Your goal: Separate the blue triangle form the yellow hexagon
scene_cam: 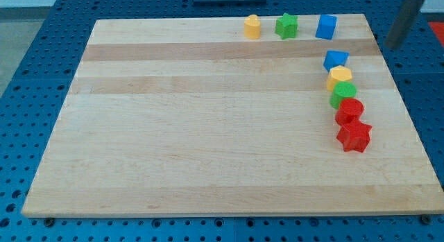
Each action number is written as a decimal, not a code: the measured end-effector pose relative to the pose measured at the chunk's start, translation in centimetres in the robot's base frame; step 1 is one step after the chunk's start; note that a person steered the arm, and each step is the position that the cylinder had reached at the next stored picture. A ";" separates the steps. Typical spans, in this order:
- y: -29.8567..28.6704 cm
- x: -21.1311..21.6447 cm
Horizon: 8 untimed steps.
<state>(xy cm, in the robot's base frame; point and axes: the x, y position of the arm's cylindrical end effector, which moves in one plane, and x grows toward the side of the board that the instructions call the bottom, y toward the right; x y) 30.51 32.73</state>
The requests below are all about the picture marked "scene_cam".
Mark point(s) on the green cylinder block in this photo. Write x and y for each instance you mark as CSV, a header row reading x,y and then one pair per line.
x,y
342,91

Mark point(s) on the red object at edge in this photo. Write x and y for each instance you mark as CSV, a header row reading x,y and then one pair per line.
x,y
438,29

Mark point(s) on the green star block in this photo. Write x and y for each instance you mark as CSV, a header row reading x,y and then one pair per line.
x,y
286,26

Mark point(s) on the yellow heart block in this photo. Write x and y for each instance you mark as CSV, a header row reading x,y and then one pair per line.
x,y
252,27

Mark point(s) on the yellow hexagon block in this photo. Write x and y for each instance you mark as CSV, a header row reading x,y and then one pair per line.
x,y
338,74

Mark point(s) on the red cylinder block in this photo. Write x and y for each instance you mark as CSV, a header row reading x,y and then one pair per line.
x,y
349,109

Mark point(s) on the wooden board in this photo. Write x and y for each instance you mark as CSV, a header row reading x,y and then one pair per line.
x,y
187,117

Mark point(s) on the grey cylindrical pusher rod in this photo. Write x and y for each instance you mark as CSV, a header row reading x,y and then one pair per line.
x,y
405,19

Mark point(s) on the blue cube block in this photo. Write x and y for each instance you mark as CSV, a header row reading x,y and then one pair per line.
x,y
326,27

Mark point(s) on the red star block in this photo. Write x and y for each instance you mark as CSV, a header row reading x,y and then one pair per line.
x,y
354,135

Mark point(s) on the blue triangle block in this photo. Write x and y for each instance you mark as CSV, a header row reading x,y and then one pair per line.
x,y
335,58

